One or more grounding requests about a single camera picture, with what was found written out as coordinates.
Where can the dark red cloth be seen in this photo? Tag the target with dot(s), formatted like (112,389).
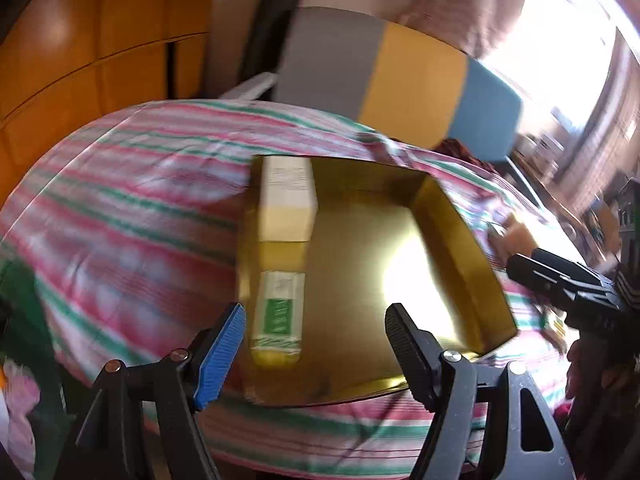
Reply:
(455,149)

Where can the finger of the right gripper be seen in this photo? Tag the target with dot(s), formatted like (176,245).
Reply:
(535,276)
(574,270)

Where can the white green carton box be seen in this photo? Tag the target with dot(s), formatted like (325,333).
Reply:
(284,211)

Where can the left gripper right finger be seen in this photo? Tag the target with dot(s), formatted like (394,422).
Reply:
(521,439)

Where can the black rolled mat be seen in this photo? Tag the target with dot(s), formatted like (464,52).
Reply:
(266,39)

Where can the large yellow sponge block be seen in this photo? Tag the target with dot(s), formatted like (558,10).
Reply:
(518,240)

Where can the wooden side shelf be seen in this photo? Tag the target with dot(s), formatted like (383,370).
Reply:
(548,192)

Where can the grey yellow blue headboard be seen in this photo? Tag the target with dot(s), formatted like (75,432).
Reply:
(402,83)

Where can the orange wooden wardrobe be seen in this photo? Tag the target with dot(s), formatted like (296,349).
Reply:
(65,63)

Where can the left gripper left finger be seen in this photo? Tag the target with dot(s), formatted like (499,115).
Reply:
(107,439)

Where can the gold cardboard box tray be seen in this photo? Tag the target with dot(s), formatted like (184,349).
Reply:
(382,235)

